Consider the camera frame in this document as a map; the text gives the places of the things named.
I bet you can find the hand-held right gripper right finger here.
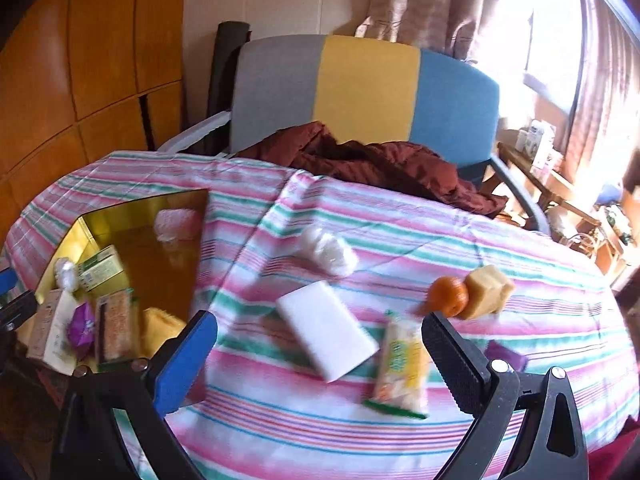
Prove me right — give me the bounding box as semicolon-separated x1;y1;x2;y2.
421;310;590;480

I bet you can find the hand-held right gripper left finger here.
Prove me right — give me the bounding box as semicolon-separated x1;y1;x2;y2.
50;310;218;480

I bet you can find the beige carton box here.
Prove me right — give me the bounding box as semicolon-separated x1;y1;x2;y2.
27;287;81;376

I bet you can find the yellow sponge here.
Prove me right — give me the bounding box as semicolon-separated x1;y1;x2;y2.
137;307;186;358

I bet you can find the clear green-edged snack packet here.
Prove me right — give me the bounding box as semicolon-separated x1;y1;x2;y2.
364;310;432;420

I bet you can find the small white plastic packet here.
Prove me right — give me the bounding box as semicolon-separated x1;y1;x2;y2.
54;257;80;293

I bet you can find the purple item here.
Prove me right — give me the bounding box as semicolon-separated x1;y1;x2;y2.
485;340;530;373

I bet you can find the purple snack packet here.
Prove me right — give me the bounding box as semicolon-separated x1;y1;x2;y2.
67;302;98;361

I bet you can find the orange mandarin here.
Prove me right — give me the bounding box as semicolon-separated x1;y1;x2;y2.
429;276;470;317

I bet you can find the brown snack bar packet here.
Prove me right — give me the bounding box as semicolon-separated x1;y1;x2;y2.
95;289;141;366

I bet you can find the tan yellow foam block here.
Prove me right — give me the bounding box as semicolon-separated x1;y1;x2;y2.
459;265;517;321

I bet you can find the green carton box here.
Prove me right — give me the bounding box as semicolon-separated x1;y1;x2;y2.
77;245;126;291

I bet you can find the gold tin box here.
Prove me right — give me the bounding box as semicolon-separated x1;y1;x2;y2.
27;189;211;376

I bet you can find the white sponge block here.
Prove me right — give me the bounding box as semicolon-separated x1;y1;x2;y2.
276;280;381;383

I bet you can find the striped tablecloth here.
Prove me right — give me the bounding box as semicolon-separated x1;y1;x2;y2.
5;150;640;480

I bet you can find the red garment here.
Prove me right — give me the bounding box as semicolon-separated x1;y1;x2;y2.
587;427;640;480

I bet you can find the maroon jacket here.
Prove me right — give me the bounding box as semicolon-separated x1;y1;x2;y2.
235;121;508;218

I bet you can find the wooden side table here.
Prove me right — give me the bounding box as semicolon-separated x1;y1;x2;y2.
497;130;601;241

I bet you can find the wooden wardrobe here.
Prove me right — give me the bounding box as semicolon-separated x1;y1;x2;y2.
0;0;188;241

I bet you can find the white carton box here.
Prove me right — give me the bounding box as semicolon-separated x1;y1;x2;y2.
515;120;556;168

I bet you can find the grey yellow blue armchair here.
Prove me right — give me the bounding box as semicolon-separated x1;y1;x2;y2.
157;35;553;236

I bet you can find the black rolled mat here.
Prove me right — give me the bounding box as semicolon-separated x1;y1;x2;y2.
207;21;253;156

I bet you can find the patterned beige curtain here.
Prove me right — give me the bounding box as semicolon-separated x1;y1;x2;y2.
565;0;640;181
352;0;536;61

